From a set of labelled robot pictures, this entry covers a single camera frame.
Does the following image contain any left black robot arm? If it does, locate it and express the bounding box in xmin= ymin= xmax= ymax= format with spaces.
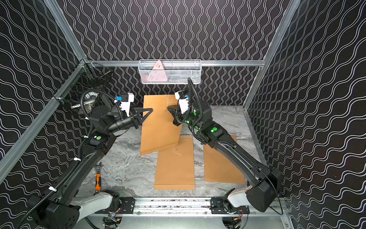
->
xmin=16 ymin=88 xmax=153 ymax=229

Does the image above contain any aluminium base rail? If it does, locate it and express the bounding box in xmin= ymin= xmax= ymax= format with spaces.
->
xmin=91 ymin=197 xmax=287 ymax=217

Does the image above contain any white wire mesh basket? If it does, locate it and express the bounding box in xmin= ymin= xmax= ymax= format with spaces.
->
xmin=138 ymin=59 xmax=202 ymax=85

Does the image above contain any white object in black basket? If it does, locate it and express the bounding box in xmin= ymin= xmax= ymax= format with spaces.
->
xmin=70 ymin=95 xmax=97 ymax=110

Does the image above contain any orange handled tool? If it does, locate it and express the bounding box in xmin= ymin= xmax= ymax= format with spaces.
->
xmin=94 ymin=162 xmax=103 ymax=192

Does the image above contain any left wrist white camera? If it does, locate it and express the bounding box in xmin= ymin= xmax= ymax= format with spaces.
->
xmin=114 ymin=93 xmax=134 ymax=117

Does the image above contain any brown file bag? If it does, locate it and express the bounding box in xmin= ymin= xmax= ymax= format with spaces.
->
xmin=140 ymin=95 xmax=182 ymax=156
xmin=204 ymin=145 xmax=246 ymax=184
xmin=154 ymin=135 xmax=195 ymax=190

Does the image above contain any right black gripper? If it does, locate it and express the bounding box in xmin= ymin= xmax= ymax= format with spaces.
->
xmin=168 ymin=105 xmax=204 ymax=133

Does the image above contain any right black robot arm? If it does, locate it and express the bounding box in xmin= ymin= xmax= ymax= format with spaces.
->
xmin=167 ymin=78 xmax=283 ymax=212

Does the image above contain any pink triangular board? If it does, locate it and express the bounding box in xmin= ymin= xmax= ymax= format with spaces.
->
xmin=144 ymin=60 xmax=168 ymax=83

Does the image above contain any black wire mesh basket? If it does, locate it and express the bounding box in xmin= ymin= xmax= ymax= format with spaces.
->
xmin=57 ymin=63 xmax=113 ymax=117

